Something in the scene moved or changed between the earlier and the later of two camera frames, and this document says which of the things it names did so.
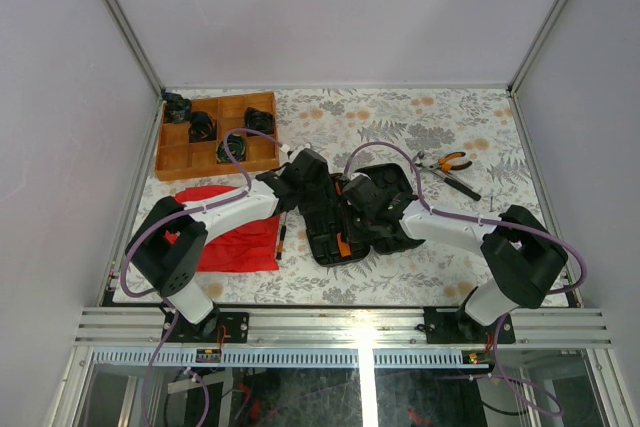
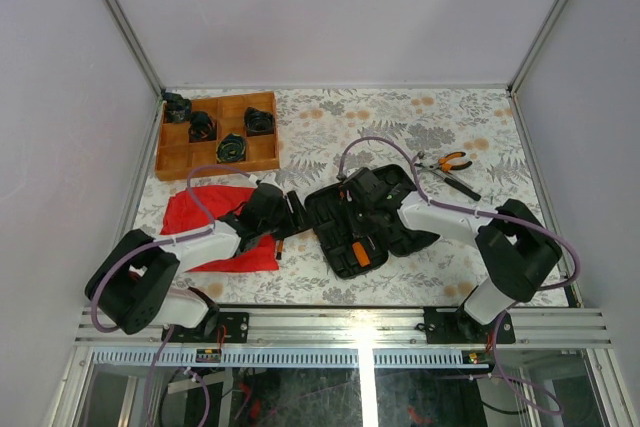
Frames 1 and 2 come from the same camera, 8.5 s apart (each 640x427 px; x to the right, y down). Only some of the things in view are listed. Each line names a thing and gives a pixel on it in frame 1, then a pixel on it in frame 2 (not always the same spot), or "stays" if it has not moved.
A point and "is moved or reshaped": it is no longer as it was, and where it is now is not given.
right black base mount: x=455 y=325 stays
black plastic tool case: x=371 y=204 is moved or reshaped
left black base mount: x=215 y=327 stays
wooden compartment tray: x=224 y=135 stays
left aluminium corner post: x=122 y=15 stays
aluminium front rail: x=145 y=327 stays
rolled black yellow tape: x=236 y=143 stays
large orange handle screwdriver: x=344 y=247 to x=361 y=255
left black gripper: x=326 y=189 to x=299 y=220
